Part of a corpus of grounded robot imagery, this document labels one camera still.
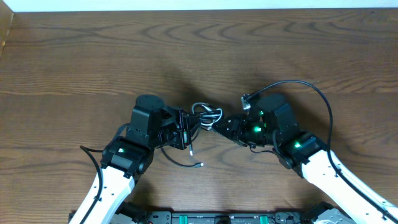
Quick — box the white USB cable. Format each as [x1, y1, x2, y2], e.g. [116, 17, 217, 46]
[189, 101, 223, 156]

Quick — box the black USB cable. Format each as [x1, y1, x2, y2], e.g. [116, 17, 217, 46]
[159, 105, 218, 169]

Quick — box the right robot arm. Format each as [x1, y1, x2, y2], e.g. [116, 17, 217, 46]
[213, 94, 397, 223]

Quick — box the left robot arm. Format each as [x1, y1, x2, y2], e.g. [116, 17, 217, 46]
[71, 95, 200, 223]

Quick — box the right camera black cable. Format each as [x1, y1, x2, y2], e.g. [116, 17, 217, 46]
[248, 79, 398, 218]

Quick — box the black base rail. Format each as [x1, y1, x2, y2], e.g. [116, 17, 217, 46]
[68, 202, 358, 224]

